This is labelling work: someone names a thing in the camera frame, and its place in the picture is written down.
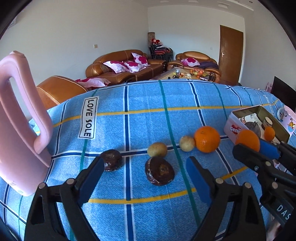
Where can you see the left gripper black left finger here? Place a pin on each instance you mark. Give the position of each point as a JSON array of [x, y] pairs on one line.
[[44, 222]]

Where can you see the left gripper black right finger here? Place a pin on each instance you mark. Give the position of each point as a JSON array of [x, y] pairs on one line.
[[245, 222]]

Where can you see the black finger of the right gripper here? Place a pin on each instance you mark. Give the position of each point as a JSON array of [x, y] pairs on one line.
[[282, 154], [263, 166]]

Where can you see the small orange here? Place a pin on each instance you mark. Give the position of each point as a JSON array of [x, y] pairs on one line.
[[249, 139], [269, 133]]

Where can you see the large orange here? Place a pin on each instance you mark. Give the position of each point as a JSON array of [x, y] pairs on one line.
[[207, 139]]

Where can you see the pale round fruit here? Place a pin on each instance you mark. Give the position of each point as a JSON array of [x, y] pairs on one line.
[[187, 143]]

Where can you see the dark passion fruit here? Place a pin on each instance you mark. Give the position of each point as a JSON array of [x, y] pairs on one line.
[[112, 160], [158, 171]]

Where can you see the yellow-green kiwi fruit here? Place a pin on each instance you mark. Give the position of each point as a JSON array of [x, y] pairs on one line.
[[157, 149]]

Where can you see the person's right hand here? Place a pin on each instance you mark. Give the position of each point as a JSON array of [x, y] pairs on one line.
[[273, 230]]

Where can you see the small orange in box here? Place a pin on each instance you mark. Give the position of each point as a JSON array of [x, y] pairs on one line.
[[269, 133]]

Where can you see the dark mangosteen in box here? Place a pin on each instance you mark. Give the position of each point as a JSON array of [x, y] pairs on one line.
[[253, 126]]

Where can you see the small jar in box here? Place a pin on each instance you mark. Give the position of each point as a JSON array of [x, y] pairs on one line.
[[267, 122]]

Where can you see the pink biscuit tin box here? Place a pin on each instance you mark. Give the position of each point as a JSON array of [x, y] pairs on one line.
[[254, 118]]

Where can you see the pink electric kettle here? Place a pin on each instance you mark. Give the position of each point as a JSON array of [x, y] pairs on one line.
[[25, 159]]

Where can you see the brown wooden door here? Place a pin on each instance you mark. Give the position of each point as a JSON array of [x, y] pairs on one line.
[[231, 54]]

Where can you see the blue plaid tablecloth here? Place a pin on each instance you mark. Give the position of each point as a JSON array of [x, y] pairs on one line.
[[151, 197]]

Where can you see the brown leather armchair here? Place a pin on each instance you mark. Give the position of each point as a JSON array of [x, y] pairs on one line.
[[193, 60]]

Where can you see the wooden coffee table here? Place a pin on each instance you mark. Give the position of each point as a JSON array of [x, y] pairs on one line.
[[179, 73]]

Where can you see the stacked dark chairs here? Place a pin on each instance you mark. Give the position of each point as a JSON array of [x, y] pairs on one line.
[[158, 50]]

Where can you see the pink white cushion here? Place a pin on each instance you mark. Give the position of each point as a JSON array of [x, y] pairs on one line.
[[139, 60]]

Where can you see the brown leather three-seat sofa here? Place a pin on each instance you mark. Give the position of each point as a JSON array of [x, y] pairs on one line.
[[117, 67]]

